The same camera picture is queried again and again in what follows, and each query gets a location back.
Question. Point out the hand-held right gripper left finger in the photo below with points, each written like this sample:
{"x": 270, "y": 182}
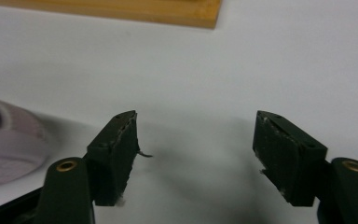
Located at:
{"x": 115, "y": 161}

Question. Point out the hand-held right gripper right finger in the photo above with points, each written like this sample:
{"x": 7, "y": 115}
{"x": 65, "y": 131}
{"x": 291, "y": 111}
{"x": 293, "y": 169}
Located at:
{"x": 287, "y": 161}

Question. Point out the wooden shoe rack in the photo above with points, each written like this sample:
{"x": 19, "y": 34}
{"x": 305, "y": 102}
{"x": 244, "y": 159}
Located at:
{"x": 155, "y": 11}

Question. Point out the lavender slipper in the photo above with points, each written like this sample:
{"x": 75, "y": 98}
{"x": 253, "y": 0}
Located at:
{"x": 9, "y": 146}

